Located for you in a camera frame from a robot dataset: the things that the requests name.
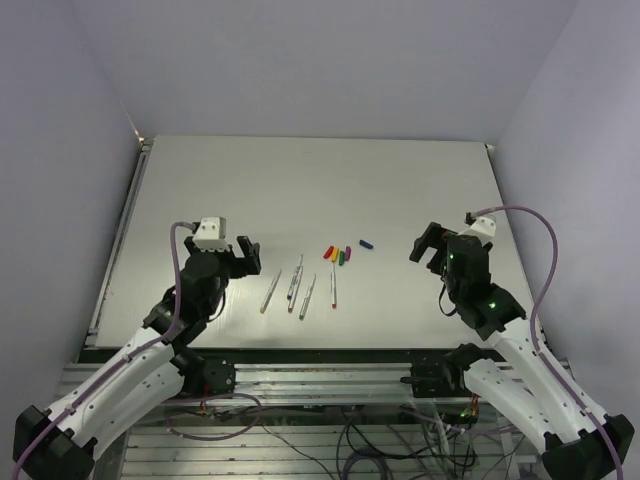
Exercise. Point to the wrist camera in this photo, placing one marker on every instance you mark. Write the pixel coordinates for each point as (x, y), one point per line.
(210, 235)
(483, 227)

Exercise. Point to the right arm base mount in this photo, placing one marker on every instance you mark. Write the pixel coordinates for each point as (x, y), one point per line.
(443, 377)

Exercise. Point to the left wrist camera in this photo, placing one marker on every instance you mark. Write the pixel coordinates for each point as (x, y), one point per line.
(210, 235)

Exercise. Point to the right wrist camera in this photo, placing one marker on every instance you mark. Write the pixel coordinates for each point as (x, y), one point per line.
(483, 227)

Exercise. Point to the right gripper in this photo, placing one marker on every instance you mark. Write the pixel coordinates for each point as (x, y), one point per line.
(431, 237)

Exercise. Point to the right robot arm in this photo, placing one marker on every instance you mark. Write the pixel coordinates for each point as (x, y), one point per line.
(575, 437)

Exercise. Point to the red pen cap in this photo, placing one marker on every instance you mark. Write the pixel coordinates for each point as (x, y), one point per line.
(328, 251)

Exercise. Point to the blue pen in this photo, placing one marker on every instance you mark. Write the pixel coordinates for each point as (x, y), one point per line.
(297, 268)

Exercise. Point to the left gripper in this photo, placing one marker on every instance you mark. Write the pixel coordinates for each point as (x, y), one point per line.
(240, 266)

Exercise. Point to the red pen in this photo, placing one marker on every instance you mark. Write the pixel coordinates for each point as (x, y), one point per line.
(333, 286)

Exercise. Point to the green pen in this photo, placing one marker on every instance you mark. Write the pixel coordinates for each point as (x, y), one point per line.
(307, 299)

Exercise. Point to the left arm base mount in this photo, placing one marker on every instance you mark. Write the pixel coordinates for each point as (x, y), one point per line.
(210, 377)

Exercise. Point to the aluminium frame rail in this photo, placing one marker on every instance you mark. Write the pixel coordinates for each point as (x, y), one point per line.
(284, 381)

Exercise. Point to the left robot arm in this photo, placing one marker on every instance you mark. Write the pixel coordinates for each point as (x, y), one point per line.
(65, 440)

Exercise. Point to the yellow pen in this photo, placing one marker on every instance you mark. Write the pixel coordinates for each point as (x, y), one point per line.
(270, 292)

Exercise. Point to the purple pen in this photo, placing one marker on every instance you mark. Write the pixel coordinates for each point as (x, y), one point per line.
(294, 292)

